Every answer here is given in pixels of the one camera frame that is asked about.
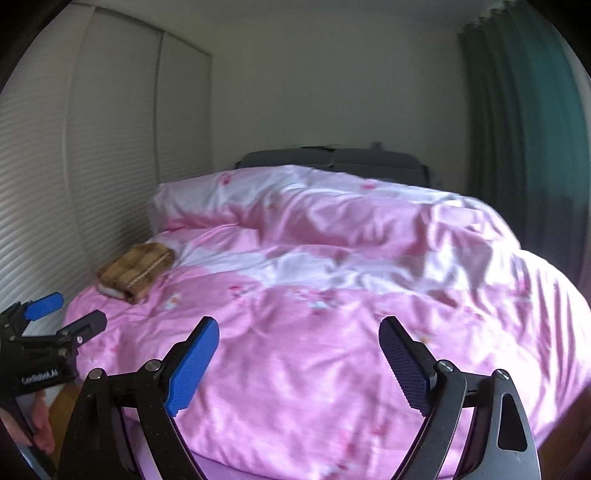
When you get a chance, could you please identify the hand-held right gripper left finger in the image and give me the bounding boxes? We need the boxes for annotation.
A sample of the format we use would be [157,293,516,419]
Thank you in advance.
[55,316,220,480]

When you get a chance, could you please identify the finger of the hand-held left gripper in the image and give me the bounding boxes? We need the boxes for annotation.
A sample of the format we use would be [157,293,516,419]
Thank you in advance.
[0,292,64,334]
[53,310,108,346]

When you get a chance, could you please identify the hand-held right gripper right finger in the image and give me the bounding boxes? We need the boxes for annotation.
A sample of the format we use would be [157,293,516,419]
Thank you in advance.
[378,316,542,480]

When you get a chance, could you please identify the person's left hand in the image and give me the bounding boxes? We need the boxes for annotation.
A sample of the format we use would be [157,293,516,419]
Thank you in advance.
[28,394,57,455]

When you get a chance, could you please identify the pink floral duvet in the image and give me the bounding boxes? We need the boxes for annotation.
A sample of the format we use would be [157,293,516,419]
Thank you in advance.
[62,165,591,480]

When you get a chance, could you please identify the purple bed sheet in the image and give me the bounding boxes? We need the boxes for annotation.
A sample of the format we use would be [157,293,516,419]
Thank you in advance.
[185,450,324,480]

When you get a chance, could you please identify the white slatted wardrobe doors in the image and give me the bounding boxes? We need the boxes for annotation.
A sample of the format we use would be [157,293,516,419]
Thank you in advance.
[0,0,214,319]

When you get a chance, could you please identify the dark grey headboard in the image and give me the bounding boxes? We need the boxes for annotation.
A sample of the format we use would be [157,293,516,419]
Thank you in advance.
[235,147,432,188]

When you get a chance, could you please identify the green curtain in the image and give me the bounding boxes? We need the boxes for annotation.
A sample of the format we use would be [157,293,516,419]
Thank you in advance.
[457,0,591,278]

